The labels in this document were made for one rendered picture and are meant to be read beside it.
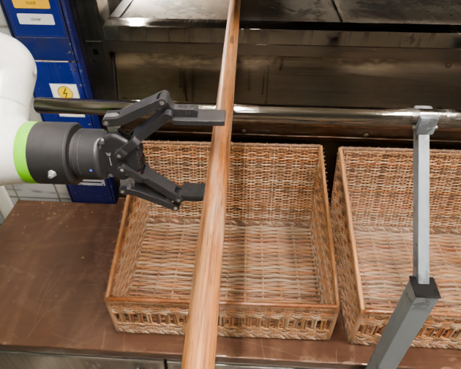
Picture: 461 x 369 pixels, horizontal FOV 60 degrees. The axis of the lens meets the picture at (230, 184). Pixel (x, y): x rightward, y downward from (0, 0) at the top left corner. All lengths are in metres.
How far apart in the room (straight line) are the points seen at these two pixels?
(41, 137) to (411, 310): 0.67
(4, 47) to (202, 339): 0.50
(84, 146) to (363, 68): 0.80
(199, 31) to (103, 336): 0.81
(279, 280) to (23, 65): 0.83
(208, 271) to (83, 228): 1.00
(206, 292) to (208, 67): 0.82
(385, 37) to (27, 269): 1.17
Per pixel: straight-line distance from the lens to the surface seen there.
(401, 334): 0.89
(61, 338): 1.18
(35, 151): 0.61
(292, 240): 1.28
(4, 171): 0.64
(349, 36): 1.10
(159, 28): 1.10
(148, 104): 0.54
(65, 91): 1.23
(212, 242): 0.45
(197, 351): 0.39
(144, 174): 0.62
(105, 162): 0.62
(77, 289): 1.25
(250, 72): 1.14
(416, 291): 0.79
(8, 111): 0.67
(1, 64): 0.68
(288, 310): 0.99
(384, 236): 1.36
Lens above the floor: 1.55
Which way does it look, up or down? 41 degrees down
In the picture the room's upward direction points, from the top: straight up
